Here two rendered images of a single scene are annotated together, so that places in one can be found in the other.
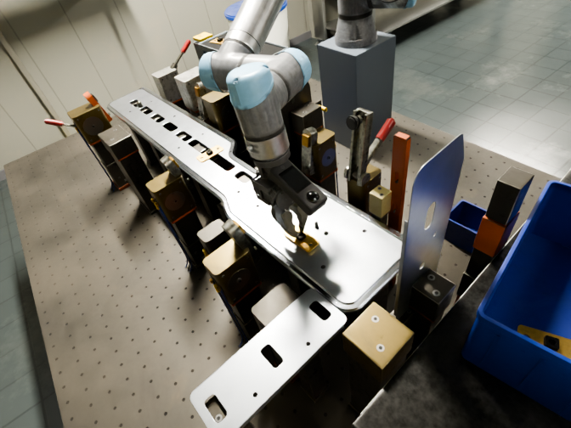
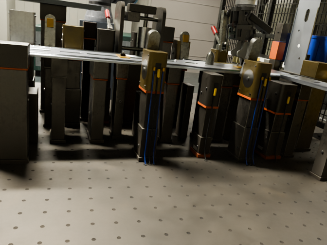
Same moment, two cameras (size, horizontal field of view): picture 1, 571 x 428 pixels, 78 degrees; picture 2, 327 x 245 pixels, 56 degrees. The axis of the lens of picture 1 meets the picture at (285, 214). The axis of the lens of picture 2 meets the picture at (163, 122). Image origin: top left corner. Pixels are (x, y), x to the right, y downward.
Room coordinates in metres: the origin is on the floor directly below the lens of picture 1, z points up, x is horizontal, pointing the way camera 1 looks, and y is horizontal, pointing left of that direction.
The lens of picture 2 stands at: (0.56, 1.22, 1.12)
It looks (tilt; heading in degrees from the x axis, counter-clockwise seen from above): 17 degrees down; 281
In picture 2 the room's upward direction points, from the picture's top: 7 degrees clockwise
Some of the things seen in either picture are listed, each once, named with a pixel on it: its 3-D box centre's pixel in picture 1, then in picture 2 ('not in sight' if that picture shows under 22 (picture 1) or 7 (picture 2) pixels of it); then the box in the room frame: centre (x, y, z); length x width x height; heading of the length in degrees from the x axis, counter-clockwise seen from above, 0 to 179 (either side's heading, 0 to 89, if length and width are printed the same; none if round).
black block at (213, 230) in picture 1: (223, 268); (208, 116); (0.61, 0.20, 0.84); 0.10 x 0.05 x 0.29; 122
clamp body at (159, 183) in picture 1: (182, 226); (150, 107); (0.79, 0.31, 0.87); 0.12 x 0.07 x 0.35; 122
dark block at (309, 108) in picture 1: (313, 169); (161, 75); (0.86, -0.12, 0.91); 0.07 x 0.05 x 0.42; 122
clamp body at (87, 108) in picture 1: (104, 150); not in sight; (1.33, 0.67, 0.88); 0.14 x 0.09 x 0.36; 122
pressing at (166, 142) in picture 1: (205, 154); (117, 57); (0.95, 0.20, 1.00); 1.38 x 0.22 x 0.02; 32
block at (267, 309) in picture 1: (283, 340); (276, 121); (0.37, 0.07, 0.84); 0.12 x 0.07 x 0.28; 122
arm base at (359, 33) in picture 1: (355, 25); (99, 12); (1.30, -0.39, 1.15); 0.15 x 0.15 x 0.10
